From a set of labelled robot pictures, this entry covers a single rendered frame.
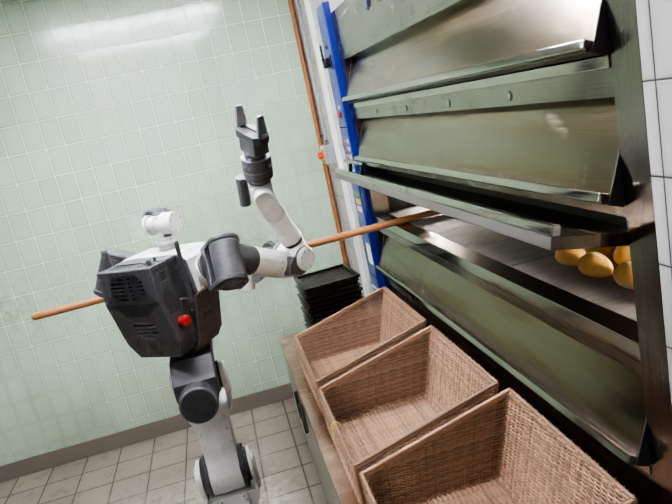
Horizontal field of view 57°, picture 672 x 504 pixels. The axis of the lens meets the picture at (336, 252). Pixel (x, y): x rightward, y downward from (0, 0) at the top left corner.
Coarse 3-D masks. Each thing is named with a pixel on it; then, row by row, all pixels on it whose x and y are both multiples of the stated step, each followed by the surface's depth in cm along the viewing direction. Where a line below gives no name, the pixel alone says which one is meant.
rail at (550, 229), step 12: (336, 168) 275; (372, 180) 217; (384, 180) 205; (408, 192) 180; (420, 192) 170; (432, 192) 164; (444, 204) 153; (456, 204) 146; (468, 204) 139; (492, 216) 128; (504, 216) 123; (516, 216) 118; (528, 228) 114; (540, 228) 110; (552, 228) 106
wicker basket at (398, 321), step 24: (384, 288) 287; (360, 312) 289; (384, 312) 288; (408, 312) 255; (312, 336) 286; (336, 336) 288; (360, 336) 291; (384, 336) 287; (408, 336) 238; (312, 360) 288; (360, 360) 235; (312, 384) 254; (408, 384) 246
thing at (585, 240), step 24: (384, 192) 204; (456, 192) 182; (456, 216) 146; (480, 216) 134; (528, 216) 131; (552, 216) 130; (576, 216) 130; (528, 240) 114; (552, 240) 107; (576, 240) 108; (600, 240) 109; (624, 240) 110
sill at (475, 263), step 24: (384, 216) 281; (408, 240) 243; (432, 240) 220; (456, 264) 197; (480, 264) 181; (504, 264) 176; (504, 288) 166; (528, 288) 153; (552, 288) 150; (552, 312) 143; (576, 312) 133; (600, 312) 131; (600, 336) 126; (624, 336) 118
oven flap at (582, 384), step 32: (384, 256) 285; (416, 256) 245; (416, 288) 242; (448, 288) 213; (480, 288) 190; (448, 320) 205; (480, 320) 188; (512, 320) 169; (512, 352) 168; (544, 352) 153; (576, 352) 141; (544, 384) 152; (576, 384) 140; (608, 384) 129; (640, 384) 120; (576, 416) 136; (608, 416) 128; (640, 416) 120; (608, 448) 125
